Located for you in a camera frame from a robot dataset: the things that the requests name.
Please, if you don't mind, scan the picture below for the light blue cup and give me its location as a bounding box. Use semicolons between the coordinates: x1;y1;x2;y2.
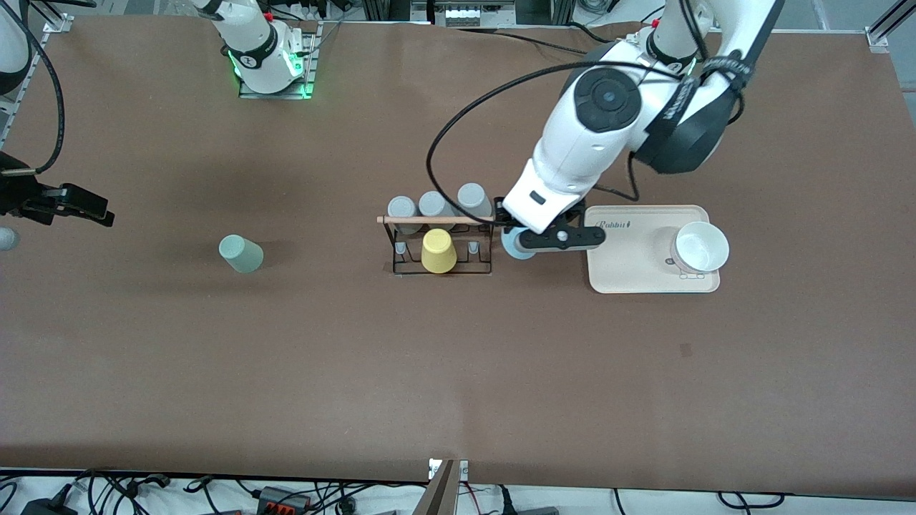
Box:
500;227;537;261

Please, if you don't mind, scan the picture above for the pale green cup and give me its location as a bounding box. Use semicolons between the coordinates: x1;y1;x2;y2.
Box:
218;235;264;274

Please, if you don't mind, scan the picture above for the grey cup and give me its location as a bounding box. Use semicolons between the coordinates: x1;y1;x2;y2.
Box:
418;191;459;227
457;183;493;227
387;196;419;235

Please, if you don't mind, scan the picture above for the yellow cup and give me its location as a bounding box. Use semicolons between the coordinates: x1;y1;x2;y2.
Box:
421;228;457;274

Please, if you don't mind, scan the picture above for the beige rabbit print tray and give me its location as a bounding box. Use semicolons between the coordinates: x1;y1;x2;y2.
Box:
583;205;721;295

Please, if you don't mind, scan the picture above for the white bowl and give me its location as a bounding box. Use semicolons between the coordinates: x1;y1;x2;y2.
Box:
670;221;731;274

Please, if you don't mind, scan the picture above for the black power adapter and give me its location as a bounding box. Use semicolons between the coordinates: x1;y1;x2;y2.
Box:
21;496;79;515

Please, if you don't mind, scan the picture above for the grey orange connector block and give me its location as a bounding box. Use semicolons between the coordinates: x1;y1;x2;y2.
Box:
258;486;312;513

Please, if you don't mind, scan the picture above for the black wire cup rack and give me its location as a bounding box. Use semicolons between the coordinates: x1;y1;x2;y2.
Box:
377;213;502;277

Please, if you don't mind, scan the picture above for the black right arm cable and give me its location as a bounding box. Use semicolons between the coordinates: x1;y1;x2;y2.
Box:
0;0;66;177

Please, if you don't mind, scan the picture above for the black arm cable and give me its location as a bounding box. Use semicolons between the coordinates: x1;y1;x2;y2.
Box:
0;0;66;177
427;61;716;215

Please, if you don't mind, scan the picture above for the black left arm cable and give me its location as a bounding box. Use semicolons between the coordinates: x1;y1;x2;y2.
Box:
427;61;716;215

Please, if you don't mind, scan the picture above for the long black table cable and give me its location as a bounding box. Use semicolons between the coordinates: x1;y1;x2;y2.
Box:
458;27;591;57

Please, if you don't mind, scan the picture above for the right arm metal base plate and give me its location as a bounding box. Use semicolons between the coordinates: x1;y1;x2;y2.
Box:
238;21;317;99

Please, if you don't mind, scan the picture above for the black floor cable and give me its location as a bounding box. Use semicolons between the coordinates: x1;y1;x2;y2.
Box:
718;491;784;510
79;470;172;515

